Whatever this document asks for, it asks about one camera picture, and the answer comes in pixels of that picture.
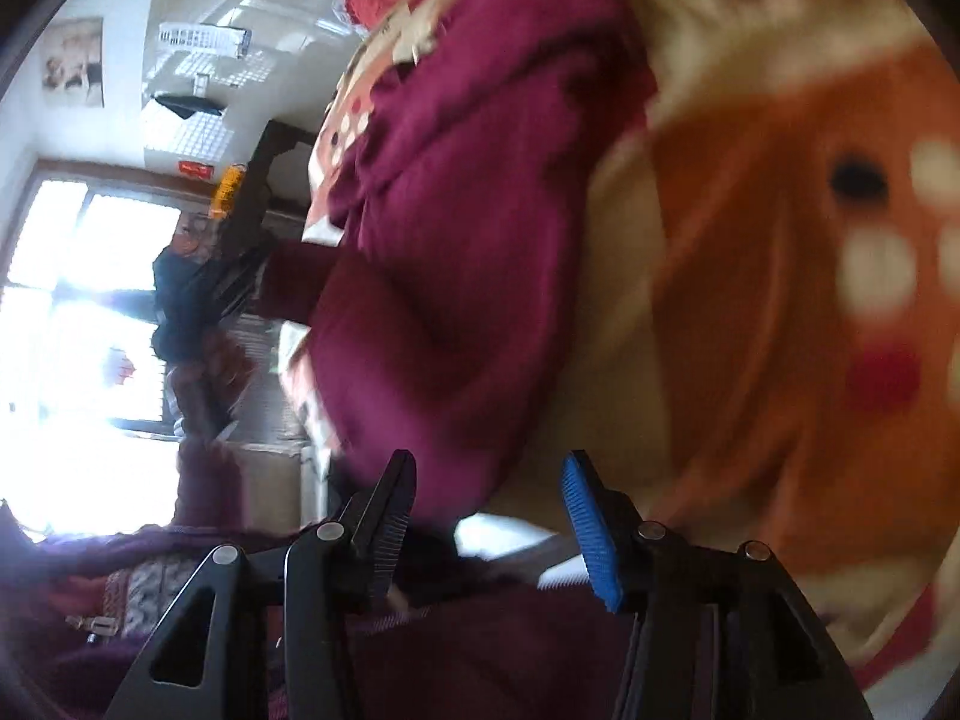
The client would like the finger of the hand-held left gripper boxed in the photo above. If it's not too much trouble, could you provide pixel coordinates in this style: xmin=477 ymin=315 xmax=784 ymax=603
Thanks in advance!
xmin=199 ymin=236 xmax=275 ymax=323

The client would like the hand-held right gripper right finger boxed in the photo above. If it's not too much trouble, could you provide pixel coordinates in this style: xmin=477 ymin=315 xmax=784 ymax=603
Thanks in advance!
xmin=562 ymin=450 xmax=875 ymax=720

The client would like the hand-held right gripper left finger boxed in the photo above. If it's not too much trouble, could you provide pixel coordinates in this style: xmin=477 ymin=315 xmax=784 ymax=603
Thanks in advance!
xmin=105 ymin=450 xmax=417 ymax=720

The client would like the maroon knitted sweater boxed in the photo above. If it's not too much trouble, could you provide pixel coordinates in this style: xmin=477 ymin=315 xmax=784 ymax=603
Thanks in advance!
xmin=259 ymin=0 xmax=661 ymax=533

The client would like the person's left forearm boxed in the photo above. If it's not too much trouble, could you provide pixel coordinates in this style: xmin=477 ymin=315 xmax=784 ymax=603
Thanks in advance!
xmin=166 ymin=330 xmax=260 ymax=440

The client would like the orange flower bunch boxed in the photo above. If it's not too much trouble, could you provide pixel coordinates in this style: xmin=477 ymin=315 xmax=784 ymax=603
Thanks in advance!
xmin=208 ymin=165 xmax=248 ymax=220

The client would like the window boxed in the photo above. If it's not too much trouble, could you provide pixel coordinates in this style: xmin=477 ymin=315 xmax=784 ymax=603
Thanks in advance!
xmin=0 ymin=157 xmax=188 ymax=533

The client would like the dark wooden table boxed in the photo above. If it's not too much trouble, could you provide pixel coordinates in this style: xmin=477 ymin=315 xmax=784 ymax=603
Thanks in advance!
xmin=217 ymin=120 xmax=323 ymax=316

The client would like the dark maroon cloth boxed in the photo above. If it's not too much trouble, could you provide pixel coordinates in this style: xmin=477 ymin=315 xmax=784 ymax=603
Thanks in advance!
xmin=0 ymin=517 xmax=638 ymax=720

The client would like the black hanging object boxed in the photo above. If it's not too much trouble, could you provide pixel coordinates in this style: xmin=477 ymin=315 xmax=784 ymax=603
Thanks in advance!
xmin=150 ymin=90 xmax=226 ymax=121

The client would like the grey knitted patterned cloth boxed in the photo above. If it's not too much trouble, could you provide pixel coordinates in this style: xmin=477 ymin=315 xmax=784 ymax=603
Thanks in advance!
xmin=101 ymin=559 xmax=200 ymax=642

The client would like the orange cream printed blanket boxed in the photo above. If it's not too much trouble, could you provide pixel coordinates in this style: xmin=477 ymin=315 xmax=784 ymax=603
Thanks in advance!
xmin=277 ymin=0 xmax=960 ymax=691

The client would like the white wall calendar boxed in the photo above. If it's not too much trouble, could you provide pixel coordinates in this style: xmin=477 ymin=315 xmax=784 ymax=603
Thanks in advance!
xmin=157 ymin=19 xmax=252 ymax=59

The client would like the wall poster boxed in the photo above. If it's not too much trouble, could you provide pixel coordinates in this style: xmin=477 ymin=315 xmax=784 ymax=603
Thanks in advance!
xmin=41 ymin=15 xmax=106 ymax=107

